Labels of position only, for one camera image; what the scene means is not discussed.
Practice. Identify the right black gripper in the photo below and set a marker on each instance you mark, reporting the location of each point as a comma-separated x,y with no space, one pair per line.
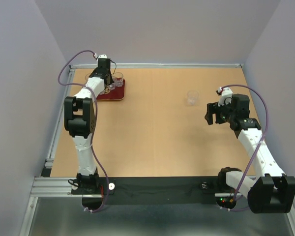
212,108

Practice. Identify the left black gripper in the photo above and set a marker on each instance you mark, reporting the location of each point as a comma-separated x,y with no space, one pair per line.
111,80

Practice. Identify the cluster clear glass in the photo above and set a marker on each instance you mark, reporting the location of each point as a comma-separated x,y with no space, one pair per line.
106,91
112,86
192,97

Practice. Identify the cluster back clear glass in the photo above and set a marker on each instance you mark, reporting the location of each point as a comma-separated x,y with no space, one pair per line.
192,97

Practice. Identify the cluster front clear glass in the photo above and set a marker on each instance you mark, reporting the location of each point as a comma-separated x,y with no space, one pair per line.
106,91

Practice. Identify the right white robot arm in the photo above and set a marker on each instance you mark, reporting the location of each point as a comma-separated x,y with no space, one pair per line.
272,191

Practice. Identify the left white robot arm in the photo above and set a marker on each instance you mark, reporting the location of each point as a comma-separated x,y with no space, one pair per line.
80,119

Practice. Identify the red lacquer tray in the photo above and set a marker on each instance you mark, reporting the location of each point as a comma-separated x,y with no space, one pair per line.
114,95

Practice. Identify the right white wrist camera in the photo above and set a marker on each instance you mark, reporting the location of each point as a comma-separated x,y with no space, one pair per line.
225,94

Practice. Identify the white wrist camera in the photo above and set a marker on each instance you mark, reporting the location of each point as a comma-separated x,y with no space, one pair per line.
97,57
225,94

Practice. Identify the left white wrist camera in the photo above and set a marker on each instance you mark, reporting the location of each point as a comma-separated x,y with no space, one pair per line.
97,57

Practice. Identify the aluminium frame rail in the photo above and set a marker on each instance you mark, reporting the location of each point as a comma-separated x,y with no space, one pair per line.
179,65

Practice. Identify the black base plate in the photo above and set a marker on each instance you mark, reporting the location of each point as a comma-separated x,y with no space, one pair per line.
153,190

